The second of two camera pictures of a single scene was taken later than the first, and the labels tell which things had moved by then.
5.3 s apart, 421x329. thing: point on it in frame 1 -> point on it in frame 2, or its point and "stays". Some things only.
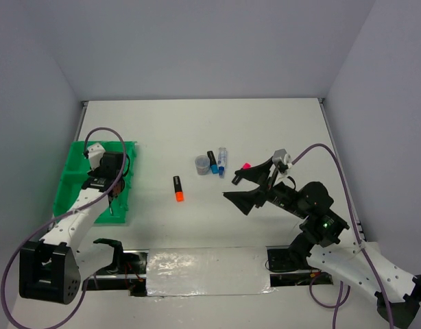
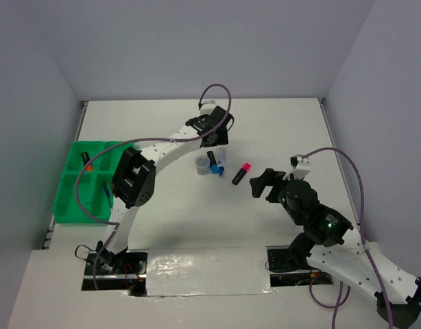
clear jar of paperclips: x=202 y=164 stays
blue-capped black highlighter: x=214 y=166 stays
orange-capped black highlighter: x=179 y=192 -> x=85 y=157
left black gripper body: x=123 y=184 -> x=220 y=139
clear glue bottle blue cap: x=222 y=161 stays
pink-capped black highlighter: x=245 y=167 stays
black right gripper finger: x=245 y=199 -> x=258 y=184
